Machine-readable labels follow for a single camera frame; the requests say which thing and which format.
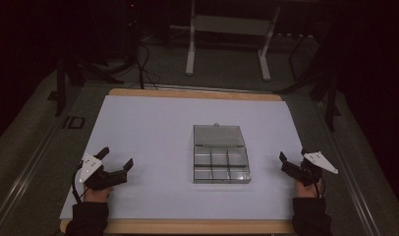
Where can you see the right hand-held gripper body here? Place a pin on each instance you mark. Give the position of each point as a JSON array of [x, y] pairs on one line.
[[310, 168]]

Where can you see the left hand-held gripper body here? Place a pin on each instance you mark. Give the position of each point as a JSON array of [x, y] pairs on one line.
[[95, 172]]

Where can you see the clear plastic compartment box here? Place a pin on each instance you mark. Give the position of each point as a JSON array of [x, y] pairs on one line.
[[220, 154]]

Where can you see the person's right hand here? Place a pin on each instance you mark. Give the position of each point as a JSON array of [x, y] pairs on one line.
[[305, 190]]

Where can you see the person's left hand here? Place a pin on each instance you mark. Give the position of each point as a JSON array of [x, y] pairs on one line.
[[96, 194]]

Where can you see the white paper sheet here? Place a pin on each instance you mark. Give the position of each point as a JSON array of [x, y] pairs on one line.
[[174, 141]]

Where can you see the black tripod stand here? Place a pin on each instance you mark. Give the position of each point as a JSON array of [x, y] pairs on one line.
[[76, 72], [322, 82]]

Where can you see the white metal stand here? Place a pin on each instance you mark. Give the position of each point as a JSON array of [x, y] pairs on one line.
[[232, 36]]

